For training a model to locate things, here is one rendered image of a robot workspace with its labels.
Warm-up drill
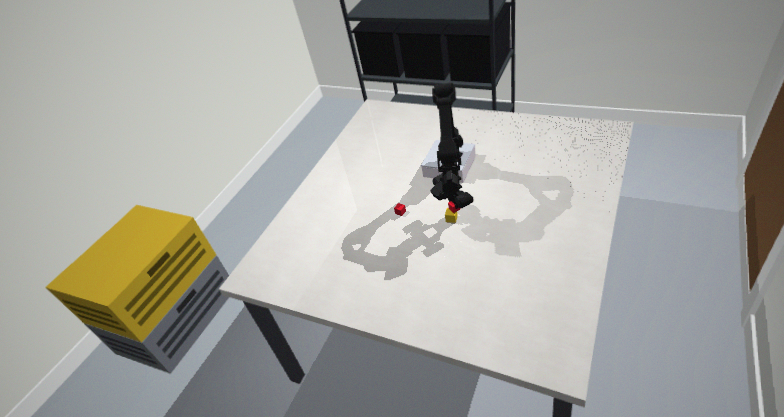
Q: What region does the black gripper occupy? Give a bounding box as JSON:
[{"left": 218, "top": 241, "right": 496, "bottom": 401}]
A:
[{"left": 432, "top": 173, "right": 473, "bottom": 209}]

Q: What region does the yellow cube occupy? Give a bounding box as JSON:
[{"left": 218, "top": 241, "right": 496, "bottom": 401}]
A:
[{"left": 445, "top": 208, "right": 458, "bottom": 223}]

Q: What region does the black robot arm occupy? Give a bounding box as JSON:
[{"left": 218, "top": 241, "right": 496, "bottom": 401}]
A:
[{"left": 430, "top": 82, "right": 463, "bottom": 201}]

